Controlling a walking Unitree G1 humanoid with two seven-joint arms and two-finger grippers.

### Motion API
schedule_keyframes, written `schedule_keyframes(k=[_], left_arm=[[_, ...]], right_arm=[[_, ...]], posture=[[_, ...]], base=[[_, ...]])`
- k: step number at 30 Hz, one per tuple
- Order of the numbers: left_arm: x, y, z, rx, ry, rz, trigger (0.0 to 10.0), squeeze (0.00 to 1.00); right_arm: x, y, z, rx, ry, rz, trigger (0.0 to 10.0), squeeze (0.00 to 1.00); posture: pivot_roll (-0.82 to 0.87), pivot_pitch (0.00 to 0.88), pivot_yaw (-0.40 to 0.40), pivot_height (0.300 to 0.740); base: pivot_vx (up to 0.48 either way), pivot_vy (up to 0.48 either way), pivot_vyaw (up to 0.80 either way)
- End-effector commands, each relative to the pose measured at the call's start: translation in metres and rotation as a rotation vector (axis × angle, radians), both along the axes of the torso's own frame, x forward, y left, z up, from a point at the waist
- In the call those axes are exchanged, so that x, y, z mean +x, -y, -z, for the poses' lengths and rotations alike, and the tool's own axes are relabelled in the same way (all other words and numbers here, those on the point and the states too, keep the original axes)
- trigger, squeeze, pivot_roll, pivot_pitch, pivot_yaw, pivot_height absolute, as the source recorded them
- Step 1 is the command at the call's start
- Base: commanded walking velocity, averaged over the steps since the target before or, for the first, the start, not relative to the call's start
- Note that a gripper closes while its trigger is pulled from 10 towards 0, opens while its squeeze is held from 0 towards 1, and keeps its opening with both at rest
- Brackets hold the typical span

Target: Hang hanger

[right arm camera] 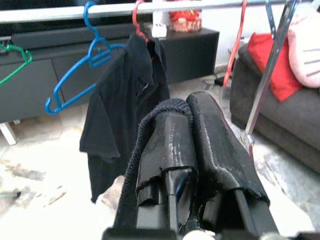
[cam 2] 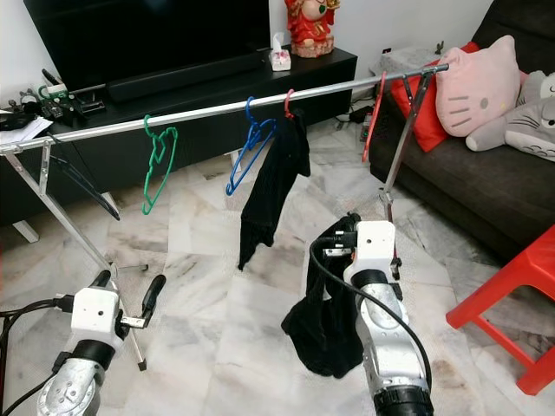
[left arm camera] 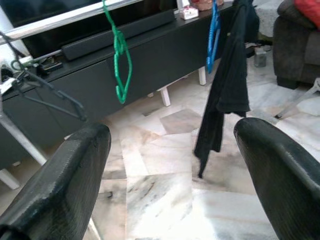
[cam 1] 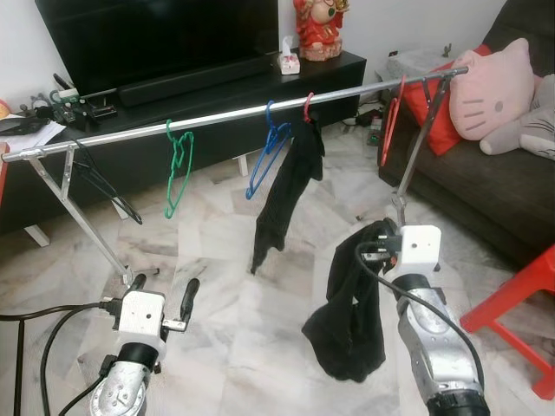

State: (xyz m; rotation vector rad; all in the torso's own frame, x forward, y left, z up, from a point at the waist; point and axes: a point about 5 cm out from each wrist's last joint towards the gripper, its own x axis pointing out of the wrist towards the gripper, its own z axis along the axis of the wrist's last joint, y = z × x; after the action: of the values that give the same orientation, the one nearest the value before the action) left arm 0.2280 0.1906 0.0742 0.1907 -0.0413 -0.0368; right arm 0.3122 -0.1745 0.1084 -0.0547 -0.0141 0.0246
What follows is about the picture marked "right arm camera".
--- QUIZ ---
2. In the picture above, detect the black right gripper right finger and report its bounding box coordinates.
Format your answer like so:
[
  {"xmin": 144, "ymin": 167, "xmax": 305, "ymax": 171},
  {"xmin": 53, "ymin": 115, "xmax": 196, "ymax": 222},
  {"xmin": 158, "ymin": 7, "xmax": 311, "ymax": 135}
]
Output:
[{"xmin": 186, "ymin": 91, "xmax": 278, "ymax": 233}]

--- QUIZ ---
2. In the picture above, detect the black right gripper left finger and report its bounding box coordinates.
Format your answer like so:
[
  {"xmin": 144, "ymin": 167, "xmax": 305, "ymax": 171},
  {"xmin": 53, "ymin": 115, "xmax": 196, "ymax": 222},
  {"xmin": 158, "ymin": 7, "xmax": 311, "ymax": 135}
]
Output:
[{"xmin": 136, "ymin": 112, "xmax": 200, "ymax": 226}]

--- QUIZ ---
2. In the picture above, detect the blue plastic hanger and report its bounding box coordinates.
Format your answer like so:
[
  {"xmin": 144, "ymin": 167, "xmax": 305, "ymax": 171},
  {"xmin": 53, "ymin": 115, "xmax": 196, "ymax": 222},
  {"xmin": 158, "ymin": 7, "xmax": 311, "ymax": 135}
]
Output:
[{"xmin": 44, "ymin": 1, "xmax": 127, "ymax": 115}]

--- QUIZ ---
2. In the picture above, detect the red plastic hanger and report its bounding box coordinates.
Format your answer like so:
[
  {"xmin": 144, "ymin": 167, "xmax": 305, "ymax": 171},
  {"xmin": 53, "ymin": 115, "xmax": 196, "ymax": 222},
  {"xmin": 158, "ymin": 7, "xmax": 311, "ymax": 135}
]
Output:
[
  {"xmin": 131, "ymin": 0, "xmax": 153, "ymax": 45},
  {"xmin": 221, "ymin": 0, "xmax": 250, "ymax": 89}
]

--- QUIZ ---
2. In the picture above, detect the green plastic hanger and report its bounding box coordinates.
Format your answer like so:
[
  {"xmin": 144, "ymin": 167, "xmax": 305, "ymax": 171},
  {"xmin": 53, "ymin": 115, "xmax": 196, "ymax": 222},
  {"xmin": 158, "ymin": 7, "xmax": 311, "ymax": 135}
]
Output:
[{"xmin": 0, "ymin": 43, "xmax": 34, "ymax": 87}]

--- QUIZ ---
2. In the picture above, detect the plain black shirt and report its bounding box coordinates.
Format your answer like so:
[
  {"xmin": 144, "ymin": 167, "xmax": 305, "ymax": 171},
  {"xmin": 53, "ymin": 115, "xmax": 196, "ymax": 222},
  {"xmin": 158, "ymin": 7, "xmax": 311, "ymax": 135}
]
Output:
[{"xmin": 79, "ymin": 32, "xmax": 171, "ymax": 204}]

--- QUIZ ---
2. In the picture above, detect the dark grey sofa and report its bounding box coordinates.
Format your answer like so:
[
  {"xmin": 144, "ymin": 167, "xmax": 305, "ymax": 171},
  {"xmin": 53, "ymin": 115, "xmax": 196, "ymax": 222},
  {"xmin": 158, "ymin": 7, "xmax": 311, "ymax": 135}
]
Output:
[{"xmin": 229, "ymin": 42, "xmax": 320, "ymax": 173}]

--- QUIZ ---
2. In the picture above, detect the black TV cabinet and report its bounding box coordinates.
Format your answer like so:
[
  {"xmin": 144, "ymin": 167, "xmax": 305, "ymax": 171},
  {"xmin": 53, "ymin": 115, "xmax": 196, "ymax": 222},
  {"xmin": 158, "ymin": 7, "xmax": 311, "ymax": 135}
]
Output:
[{"xmin": 0, "ymin": 22, "xmax": 221, "ymax": 146}]

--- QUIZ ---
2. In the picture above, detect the red cushion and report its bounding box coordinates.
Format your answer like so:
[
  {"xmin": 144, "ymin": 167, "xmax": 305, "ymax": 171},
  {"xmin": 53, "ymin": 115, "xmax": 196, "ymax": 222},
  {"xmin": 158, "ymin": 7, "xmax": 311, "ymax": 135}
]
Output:
[{"xmin": 247, "ymin": 31, "xmax": 303, "ymax": 103}]

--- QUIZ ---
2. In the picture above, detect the small white container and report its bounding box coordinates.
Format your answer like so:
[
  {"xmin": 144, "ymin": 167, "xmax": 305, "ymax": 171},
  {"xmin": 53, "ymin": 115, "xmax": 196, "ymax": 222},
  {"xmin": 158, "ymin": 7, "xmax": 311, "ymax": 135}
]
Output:
[{"xmin": 151, "ymin": 9, "xmax": 168, "ymax": 38}]

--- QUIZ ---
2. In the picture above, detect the pink cat face cushion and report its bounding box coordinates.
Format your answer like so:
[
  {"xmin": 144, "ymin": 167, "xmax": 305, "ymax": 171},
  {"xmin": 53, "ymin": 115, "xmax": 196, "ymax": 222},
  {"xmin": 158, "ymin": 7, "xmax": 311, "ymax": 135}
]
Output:
[{"xmin": 287, "ymin": 4, "xmax": 320, "ymax": 89}]

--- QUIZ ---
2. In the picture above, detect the silver metal clothes rack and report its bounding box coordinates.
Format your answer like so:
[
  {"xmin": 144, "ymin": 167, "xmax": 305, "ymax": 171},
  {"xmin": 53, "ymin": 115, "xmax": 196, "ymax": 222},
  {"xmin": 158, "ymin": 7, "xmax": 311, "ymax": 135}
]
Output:
[{"xmin": 0, "ymin": 0, "xmax": 301, "ymax": 163}]

